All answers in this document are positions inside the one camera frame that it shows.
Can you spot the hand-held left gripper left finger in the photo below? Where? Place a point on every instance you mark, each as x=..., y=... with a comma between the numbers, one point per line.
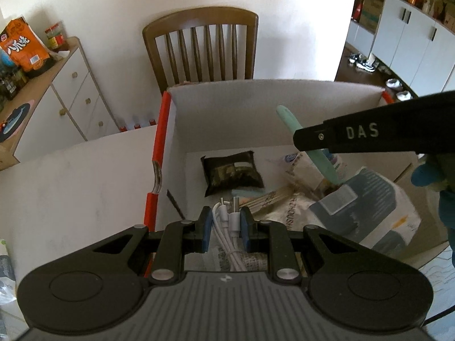
x=205, y=231

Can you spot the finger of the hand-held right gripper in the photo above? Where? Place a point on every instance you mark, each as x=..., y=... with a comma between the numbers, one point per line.
x=312, y=136

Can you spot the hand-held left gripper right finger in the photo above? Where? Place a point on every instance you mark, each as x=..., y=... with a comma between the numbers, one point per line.
x=246, y=231

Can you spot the mint green toothbrush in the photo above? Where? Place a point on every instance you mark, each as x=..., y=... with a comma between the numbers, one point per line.
x=289, y=119

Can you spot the clear bag with blue print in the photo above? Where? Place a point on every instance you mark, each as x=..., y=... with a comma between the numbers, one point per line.
x=305, y=170

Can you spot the silver foil packet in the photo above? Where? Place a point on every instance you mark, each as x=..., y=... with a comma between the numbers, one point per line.
x=291, y=216

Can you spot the red cardboard box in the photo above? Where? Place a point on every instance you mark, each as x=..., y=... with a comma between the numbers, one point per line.
x=248, y=113

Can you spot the person's right hand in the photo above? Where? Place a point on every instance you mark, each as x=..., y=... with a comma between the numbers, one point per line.
x=448, y=213

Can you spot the white shoe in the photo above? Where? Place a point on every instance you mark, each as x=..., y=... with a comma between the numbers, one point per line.
x=394, y=83
x=404, y=96

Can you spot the printed paper sheet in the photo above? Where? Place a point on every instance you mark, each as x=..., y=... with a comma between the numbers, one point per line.
x=218, y=261

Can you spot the wooden sticks bundle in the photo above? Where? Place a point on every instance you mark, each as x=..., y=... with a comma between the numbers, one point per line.
x=270, y=199

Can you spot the dark green packet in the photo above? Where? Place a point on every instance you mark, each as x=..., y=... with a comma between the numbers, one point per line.
x=233, y=172

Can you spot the dark sneakers pair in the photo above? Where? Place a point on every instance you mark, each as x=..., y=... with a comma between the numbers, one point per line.
x=362, y=62

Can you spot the white grey printed bag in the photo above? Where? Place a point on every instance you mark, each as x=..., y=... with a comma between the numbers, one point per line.
x=376, y=209

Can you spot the cardboard box on shelf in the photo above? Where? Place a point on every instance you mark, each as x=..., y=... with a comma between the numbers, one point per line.
x=371, y=14

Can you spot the blue patterned placemat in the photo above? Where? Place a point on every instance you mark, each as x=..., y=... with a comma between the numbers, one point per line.
x=440, y=277

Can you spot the brown wooden chair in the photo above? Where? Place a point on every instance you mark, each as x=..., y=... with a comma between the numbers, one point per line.
x=199, y=19

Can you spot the white sideboard with drawers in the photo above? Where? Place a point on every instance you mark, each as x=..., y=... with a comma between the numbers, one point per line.
x=81, y=96

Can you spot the crumpled white plastic bag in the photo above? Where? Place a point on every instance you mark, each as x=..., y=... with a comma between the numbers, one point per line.
x=6, y=266

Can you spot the whale print mouse pad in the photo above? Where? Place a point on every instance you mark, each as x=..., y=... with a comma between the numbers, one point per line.
x=16, y=119

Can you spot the red lidded jar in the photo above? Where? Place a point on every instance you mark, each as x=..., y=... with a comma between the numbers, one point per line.
x=56, y=37

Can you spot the orange snack bag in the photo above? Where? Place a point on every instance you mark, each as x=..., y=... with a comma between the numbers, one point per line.
x=25, y=49

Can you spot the white wall cabinet unit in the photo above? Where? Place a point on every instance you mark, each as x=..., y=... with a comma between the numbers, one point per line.
x=401, y=42

